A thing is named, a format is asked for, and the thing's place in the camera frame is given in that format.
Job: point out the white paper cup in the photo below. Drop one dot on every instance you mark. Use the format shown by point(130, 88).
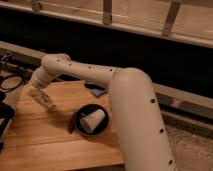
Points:
point(91, 121)

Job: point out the metal rail bracket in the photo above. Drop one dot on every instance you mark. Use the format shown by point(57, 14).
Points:
point(107, 12)
point(171, 17)
point(36, 5)

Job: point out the metal rail bracket right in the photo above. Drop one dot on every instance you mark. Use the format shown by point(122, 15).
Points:
point(171, 17)

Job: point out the black round bowl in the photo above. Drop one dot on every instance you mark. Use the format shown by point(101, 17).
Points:
point(86, 110)

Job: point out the metal rail bracket left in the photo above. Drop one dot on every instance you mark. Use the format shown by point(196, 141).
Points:
point(36, 5)

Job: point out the metal rail bracket middle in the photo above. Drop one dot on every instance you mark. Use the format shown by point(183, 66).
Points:
point(107, 12)

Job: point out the blue and black object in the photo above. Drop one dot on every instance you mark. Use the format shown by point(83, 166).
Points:
point(95, 90)

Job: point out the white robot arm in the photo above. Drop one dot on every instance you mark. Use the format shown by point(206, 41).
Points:
point(137, 117)

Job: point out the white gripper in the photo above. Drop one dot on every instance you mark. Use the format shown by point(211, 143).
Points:
point(41, 98)

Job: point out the black device at left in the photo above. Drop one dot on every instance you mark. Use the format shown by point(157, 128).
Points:
point(6, 116)

